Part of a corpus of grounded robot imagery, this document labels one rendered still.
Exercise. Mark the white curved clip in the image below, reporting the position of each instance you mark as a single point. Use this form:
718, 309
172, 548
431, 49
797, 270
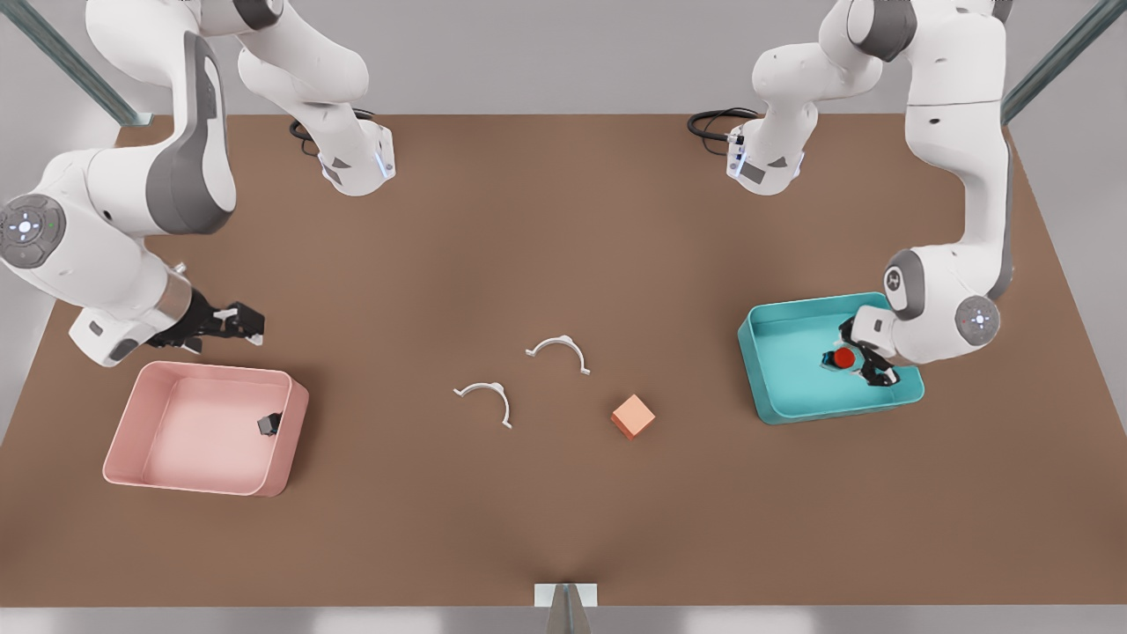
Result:
558, 342
493, 388

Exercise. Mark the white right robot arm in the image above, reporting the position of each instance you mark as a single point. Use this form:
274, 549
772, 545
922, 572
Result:
106, 202

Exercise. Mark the orange cube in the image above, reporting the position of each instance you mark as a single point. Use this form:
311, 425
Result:
633, 416

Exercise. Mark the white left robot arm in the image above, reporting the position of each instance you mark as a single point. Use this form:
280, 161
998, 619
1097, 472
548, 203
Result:
960, 176

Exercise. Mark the pink storage box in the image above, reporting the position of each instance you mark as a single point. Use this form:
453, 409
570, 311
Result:
207, 431

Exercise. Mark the small dark button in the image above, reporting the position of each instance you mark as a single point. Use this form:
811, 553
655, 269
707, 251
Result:
269, 424

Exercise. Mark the blue storage box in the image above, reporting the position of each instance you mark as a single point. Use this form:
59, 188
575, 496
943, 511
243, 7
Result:
792, 370

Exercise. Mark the red button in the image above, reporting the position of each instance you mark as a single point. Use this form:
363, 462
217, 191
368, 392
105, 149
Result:
843, 357

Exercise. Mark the silver frame post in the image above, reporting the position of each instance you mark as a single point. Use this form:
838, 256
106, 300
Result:
565, 609
70, 62
1057, 57

